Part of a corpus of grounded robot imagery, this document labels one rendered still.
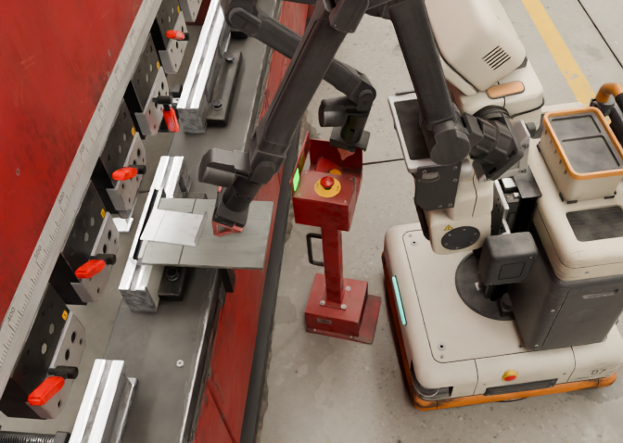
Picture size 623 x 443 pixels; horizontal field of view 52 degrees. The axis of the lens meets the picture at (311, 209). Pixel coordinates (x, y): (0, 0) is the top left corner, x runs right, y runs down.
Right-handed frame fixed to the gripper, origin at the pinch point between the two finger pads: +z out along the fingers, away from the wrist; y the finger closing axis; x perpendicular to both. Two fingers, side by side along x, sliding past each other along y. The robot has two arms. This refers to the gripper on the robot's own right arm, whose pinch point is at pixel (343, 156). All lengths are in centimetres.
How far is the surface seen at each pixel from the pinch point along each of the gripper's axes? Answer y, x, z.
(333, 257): -6.9, 8.8, 38.4
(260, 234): 13.7, 43.7, -17.8
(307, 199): 6.2, 15.1, 4.0
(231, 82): 37.3, -14.1, -1.1
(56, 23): 48, 51, -69
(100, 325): 68, 30, 99
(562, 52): -95, -163, 62
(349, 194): -4.5, 11.4, 1.0
